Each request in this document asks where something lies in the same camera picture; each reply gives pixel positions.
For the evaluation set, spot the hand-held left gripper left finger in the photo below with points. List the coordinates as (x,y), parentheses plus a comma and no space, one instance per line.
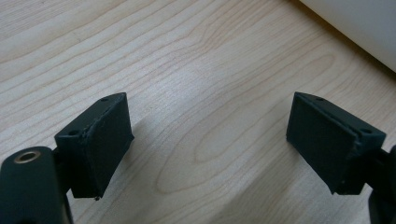
(99,149)

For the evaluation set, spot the white plastic bin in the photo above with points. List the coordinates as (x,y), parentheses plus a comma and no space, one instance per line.
(364,25)

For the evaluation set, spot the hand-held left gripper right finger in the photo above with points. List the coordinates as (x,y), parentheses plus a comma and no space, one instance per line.
(327,146)

